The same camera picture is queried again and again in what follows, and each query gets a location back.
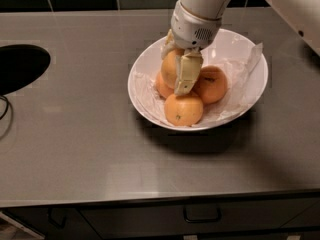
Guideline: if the dark drawer front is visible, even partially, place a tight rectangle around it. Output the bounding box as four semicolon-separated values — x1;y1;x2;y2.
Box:
81;198;316;239

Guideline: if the black left cabinet handle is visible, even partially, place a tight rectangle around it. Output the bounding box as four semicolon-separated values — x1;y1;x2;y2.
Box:
47;208;67;229

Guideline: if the black round object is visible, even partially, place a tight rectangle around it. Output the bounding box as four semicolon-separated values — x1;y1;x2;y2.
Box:
0;44;51;95

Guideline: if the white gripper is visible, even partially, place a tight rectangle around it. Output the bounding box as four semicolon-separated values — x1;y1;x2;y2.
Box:
161;1;222;96

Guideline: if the black cable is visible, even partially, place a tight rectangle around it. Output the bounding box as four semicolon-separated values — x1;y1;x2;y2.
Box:
0;94;11;121

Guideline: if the left hidden orange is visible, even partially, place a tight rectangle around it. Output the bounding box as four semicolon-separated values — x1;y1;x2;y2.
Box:
155;73;174;99

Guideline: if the white ceramic bowl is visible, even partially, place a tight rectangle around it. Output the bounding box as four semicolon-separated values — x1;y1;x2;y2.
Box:
127;28;269;132

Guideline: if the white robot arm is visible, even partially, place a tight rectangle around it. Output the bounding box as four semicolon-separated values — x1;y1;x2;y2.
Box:
162;0;320;95

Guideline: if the black drawer handle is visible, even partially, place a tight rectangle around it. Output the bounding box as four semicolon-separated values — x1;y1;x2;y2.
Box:
183;206;222;223

